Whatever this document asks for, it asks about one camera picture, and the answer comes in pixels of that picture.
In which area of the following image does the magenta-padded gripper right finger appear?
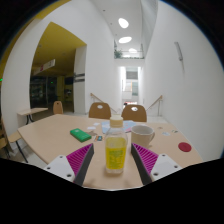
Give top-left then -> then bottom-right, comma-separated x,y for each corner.
130,142 -> 183,186

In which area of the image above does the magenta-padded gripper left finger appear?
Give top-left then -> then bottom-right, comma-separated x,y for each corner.
43,143 -> 95,187

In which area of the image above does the clear bottle with yellow label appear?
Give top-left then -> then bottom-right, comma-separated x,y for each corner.
105,115 -> 129,175

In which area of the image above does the flat round red coaster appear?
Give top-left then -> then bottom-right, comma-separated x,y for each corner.
177,142 -> 193,153

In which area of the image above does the small green box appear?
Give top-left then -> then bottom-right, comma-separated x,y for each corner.
69,128 -> 93,143

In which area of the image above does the white ceramic mug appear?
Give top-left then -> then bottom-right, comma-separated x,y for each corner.
130,124 -> 156,149

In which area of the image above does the colourful printed flat mat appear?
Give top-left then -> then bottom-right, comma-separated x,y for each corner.
100,119 -> 138,135

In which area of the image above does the plain wooden chair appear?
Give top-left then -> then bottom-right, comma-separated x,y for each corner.
52,100 -> 64,116

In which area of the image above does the wooden chair with oval hole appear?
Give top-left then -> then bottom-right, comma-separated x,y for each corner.
120,104 -> 148,123
88,101 -> 112,120

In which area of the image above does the small wooden side table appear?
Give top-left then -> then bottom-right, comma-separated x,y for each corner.
17,107 -> 49,125

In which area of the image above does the wooden stair handrail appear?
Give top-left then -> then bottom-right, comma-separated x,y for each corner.
145,94 -> 164,116
89,92 -> 118,114

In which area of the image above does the dark store shelf unit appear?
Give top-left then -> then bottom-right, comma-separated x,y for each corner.
29,76 -> 58,108

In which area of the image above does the hanging white banner sign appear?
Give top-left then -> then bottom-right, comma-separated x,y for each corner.
32,58 -> 57,76

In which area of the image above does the green potted plant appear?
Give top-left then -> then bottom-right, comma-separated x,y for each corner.
113,49 -> 124,60

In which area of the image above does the group of round ceiling lights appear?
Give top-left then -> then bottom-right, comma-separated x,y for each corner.
117,17 -> 138,54

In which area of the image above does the dark wall sign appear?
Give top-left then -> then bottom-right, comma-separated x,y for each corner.
73,73 -> 86,83

